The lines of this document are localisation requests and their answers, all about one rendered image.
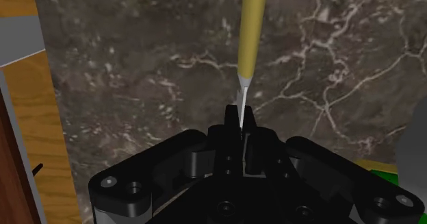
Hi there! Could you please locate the grey rounded object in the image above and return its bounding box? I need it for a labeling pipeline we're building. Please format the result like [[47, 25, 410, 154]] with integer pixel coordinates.
[[395, 96, 427, 199]]

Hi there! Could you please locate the green and yellow flat object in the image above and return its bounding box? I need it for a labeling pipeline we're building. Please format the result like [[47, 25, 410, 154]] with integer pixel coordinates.
[[354, 159, 400, 186]]

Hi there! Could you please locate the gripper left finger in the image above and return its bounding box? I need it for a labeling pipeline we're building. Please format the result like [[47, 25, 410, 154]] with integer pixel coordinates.
[[88, 104, 242, 224]]

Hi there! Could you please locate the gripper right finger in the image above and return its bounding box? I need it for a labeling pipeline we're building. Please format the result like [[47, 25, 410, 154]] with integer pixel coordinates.
[[242, 105, 426, 224]]

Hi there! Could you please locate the yellow-handled knife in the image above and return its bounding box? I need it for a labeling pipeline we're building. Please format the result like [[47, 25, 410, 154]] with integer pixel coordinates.
[[233, 0, 269, 131]]

